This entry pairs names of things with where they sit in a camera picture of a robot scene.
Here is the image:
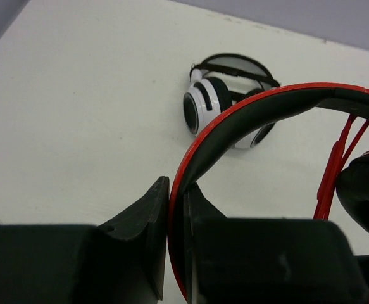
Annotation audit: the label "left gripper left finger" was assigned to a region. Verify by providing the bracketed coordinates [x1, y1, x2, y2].
[0, 177, 169, 303]

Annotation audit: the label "red black headphones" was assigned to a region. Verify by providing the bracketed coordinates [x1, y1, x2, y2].
[168, 82, 369, 303]

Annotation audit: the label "white black headphones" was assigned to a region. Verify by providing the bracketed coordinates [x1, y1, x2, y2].
[182, 53, 280, 136]

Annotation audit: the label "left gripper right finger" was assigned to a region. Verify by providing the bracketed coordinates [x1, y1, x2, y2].
[184, 185, 369, 303]

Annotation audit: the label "red headphone cable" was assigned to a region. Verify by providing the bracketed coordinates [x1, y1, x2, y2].
[312, 113, 369, 304]

